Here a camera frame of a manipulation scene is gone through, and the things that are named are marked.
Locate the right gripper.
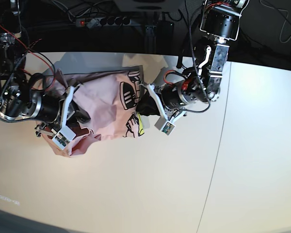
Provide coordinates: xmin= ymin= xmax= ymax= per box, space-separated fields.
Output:
xmin=26 ymin=92 xmax=91 ymax=126

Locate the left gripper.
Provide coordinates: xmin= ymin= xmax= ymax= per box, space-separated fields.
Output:
xmin=136 ymin=82 xmax=208 ymax=117

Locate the pink T-shirt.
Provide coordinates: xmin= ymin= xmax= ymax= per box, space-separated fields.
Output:
xmin=42 ymin=67 xmax=144 ymax=157

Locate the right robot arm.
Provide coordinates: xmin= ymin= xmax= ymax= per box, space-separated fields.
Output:
xmin=0 ymin=0 xmax=91 ymax=129

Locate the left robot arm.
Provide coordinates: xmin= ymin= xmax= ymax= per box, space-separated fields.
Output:
xmin=136 ymin=0 xmax=249 ymax=119

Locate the black power strip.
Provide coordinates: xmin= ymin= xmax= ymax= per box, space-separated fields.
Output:
xmin=75 ymin=16 xmax=132 ymax=29

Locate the white table label sticker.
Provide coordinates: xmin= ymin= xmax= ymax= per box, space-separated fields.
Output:
xmin=0 ymin=194 xmax=20 ymax=206

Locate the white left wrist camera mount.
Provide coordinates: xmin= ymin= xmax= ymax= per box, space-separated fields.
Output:
xmin=143 ymin=84 xmax=187 ymax=135

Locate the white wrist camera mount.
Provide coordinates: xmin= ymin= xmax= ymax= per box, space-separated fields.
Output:
xmin=143 ymin=84 xmax=187 ymax=135
xmin=34 ymin=83 xmax=84 ymax=150

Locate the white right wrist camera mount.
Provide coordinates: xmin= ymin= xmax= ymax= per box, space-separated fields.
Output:
xmin=34 ymin=83 xmax=84 ymax=150

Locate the aluminium frame post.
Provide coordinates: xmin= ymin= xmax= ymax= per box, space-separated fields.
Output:
xmin=145 ymin=26 xmax=155 ymax=54

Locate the grey looped cable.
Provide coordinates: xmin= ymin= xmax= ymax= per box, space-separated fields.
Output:
xmin=259 ymin=0 xmax=291 ymax=43

